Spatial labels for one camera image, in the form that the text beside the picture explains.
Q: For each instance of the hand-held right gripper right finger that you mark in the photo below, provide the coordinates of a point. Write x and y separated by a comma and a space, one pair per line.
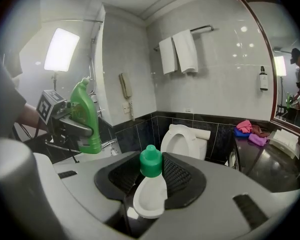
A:
222, 196

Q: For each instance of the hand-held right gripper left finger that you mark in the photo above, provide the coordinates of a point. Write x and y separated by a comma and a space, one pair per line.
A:
77, 184

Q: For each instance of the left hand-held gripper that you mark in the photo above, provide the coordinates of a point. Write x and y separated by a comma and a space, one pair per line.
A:
48, 106

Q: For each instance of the green cleaner bottle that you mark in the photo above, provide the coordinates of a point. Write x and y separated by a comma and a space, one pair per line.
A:
86, 101

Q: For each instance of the green bottle cap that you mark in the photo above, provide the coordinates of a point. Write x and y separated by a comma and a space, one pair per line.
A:
150, 161

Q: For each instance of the person's left forearm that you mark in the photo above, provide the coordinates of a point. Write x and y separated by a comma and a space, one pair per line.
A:
30, 117

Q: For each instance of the white toilet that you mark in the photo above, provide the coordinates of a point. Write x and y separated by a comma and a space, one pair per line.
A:
177, 141

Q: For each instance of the white rolled towel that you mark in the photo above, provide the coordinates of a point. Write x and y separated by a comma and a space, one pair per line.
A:
203, 134

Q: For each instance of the blue cloth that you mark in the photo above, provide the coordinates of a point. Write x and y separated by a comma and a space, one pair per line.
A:
240, 134

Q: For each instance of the purple cloth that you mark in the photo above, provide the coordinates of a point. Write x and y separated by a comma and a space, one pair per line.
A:
257, 139

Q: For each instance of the pink cloth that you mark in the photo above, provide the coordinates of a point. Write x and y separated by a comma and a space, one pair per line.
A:
243, 126

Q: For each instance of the person's black top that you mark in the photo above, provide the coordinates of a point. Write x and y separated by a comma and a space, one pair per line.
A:
5, 104

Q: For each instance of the clear acrylic tray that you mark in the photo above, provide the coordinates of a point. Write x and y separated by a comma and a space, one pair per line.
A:
285, 149

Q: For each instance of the white LED light panel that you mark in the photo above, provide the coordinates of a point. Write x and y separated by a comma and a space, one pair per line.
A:
62, 50

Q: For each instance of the group of white amenity boxes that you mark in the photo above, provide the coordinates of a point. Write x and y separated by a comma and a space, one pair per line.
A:
285, 139

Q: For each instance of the white hanging towel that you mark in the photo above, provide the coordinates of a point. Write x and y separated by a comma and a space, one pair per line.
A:
186, 51
168, 56

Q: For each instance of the wood-framed mirror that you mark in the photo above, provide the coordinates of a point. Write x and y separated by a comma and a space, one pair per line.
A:
285, 59

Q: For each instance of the beige wall telephone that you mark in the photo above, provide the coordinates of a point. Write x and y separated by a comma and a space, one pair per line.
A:
125, 86

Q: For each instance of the white wall socket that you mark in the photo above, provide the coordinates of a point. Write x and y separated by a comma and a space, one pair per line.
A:
187, 110

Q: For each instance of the wall soap dispenser bottle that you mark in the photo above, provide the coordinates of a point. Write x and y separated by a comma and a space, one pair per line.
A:
263, 80

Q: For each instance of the chrome towel rail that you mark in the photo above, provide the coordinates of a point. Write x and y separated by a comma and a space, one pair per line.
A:
205, 28

